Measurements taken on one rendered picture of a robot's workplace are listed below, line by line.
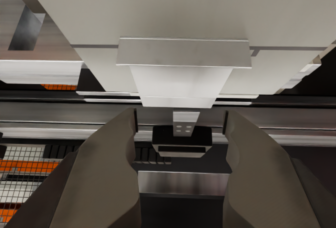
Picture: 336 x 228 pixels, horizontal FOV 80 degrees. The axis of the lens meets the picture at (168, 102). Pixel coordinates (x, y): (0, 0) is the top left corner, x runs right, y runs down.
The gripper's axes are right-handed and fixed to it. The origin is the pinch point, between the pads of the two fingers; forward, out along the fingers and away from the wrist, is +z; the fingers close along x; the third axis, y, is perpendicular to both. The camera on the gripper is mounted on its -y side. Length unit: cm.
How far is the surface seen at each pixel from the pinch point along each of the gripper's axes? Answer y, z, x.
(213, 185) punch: 10.1, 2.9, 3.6
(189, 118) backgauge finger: 9.1, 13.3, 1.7
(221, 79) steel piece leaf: 0.4, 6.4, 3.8
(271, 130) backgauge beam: 20.8, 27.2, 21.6
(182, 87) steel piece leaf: 1.8, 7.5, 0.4
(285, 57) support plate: -2.3, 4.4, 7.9
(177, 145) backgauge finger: 20.0, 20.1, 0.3
